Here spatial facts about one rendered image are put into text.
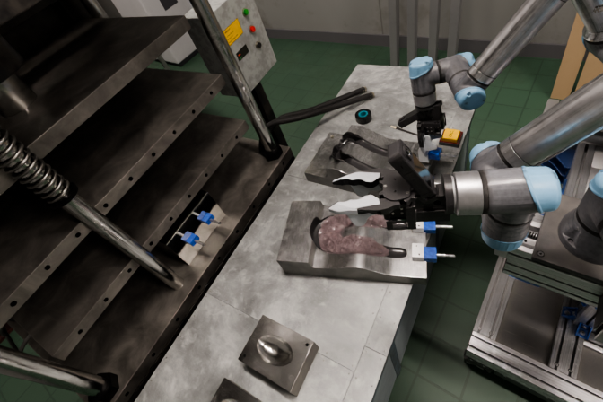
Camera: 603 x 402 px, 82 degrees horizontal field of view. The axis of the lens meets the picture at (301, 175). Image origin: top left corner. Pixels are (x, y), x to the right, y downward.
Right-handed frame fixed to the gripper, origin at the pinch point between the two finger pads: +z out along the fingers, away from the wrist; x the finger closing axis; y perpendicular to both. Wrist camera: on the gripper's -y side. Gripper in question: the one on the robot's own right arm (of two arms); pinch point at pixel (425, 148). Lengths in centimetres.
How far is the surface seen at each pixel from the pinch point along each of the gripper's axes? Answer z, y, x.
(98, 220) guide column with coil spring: -32, -69, -86
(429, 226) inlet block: 12.5, 7.9, -26.9
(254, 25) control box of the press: -51, -78, 19
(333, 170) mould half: -0.4, -31.6, -18.1
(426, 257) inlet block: 14.5, 10.1, -38.1
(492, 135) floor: 79, 0, 121
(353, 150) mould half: -1.5, -27.7, -6.0
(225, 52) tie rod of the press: -52, -65, -15
